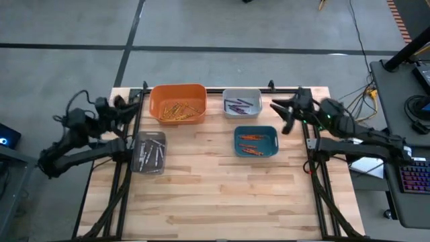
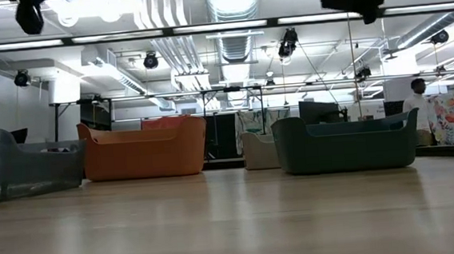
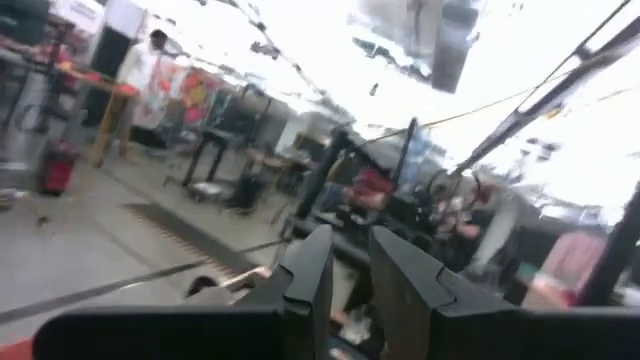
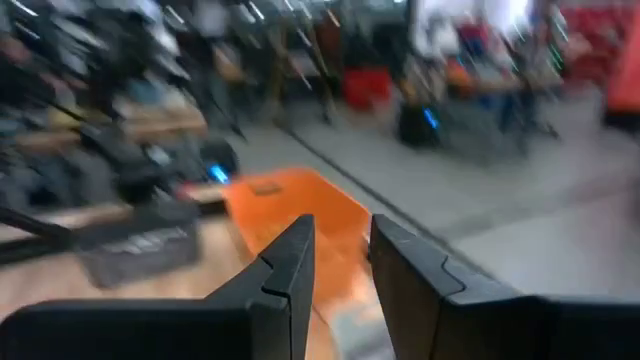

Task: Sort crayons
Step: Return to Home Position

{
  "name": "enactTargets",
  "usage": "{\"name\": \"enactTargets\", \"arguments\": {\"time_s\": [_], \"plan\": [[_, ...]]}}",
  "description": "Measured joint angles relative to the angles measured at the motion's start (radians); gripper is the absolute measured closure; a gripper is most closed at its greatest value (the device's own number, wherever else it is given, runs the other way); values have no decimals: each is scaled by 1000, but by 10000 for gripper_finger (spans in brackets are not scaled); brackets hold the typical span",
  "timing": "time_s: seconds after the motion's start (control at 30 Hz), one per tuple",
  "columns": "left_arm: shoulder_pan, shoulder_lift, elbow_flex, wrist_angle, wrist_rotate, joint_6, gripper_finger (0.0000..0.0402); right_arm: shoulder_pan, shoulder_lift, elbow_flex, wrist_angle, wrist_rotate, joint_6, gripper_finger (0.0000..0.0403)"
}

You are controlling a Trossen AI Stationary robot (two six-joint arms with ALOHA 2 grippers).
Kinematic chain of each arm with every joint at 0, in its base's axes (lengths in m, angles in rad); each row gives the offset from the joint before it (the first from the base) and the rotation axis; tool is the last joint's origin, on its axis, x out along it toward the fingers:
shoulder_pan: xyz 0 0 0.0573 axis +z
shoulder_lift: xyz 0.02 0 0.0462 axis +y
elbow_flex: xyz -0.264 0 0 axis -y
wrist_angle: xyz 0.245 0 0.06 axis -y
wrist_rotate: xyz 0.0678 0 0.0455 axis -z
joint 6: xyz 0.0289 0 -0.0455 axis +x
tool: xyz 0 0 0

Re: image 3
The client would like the black monitor pole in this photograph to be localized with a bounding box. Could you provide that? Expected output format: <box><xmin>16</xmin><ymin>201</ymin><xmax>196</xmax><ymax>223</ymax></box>
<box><xmin>294</xmin><ymin>128</ymin><xmax>354</xmax><ymax>221</ymax></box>

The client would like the floral patterned cloth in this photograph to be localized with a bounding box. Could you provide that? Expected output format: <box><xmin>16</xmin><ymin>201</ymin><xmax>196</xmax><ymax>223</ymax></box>
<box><xmin>149</xmin><ymin>62</ymin><xmax>226</xmax><ymax>129</ymax></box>

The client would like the black equipment stand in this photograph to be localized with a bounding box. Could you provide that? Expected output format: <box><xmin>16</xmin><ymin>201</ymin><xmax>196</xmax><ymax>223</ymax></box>
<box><xmin>180</xmin><ymin>82</ymin><xmax>275</xmax><ymax>190</ymax></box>

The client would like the red rolling case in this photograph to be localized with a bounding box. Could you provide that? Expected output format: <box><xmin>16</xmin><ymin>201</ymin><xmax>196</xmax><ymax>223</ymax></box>
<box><xmin>37</xmin><ymin>138</ymin><xmax>80</xmax><ymax>197</ymax></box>

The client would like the wooden work table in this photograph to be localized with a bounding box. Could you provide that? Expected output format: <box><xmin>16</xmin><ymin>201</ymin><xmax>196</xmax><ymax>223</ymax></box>
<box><xmin>49</xmin><ymin>59</ymin><xmax>139</xmax><ymax>169</ymax></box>

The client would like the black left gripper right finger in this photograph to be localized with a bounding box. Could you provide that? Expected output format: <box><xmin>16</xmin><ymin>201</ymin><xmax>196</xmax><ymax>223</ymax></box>
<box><xmin>369</xmin><ymin>225</ymin><xmax>521</xmax><ymax>360</ymax></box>

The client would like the black metal frame strut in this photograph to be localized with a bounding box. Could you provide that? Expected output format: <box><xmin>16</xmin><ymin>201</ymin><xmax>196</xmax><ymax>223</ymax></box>
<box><xmin>579</xmin><ymin>182</ymin><xmax>640</xmax><ymax>307</ymax></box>
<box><xmin>452</xmin><ymin>17</ymin><xmax>640</xmax><ymax>176</ymax></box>

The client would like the person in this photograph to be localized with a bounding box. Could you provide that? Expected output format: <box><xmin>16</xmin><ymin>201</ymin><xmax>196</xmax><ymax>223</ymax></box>
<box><xmin>115</xmin><ymin>28</ymin><xmax>169</xmax><ymax>97</ymax></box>
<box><xmin>319</xmin><ymin>164</ymin><xmax>396</xmax><ymax>214</ymax></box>

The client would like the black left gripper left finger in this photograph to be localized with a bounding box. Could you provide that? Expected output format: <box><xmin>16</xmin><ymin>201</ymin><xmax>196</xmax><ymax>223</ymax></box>
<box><xmin>234</xmin><ymin>224</ymin><xmax>335</xmax><ymax>360</ymax></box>

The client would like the grey ceiling duct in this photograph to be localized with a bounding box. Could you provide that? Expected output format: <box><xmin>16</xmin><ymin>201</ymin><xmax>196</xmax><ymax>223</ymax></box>
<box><xmin>430</xmin><ymin>0</ymin><xmax>482</xmax><ymax>95</ymax></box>

